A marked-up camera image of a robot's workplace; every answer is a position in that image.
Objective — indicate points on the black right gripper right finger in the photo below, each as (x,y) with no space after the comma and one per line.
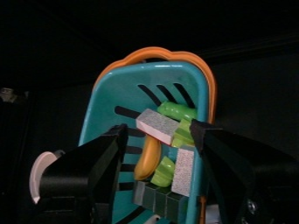
(240,175)

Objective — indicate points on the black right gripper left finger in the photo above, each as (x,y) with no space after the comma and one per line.
(85,178)

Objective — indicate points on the pale grey bowl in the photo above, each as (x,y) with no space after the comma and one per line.
(39,169)

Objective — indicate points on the speckled sushi piece long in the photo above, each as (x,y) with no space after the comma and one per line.
(183,172)

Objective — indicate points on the orange toy banana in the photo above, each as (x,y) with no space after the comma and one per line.
(148,160)

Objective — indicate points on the small curved green toy piece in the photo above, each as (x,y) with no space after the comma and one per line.
(164,173)

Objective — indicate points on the dark green segmented toy block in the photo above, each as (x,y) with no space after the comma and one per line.
(159,198)

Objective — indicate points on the ribbed light green toy piece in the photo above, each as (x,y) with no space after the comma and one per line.
(183,134)

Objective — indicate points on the speckled sushi piece pink face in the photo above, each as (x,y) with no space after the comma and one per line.
(158,124)

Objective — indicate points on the smooth green toy vegetable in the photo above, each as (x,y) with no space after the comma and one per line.
(176,110)

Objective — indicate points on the teal basket with orange rim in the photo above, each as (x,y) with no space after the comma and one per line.
(116,93)

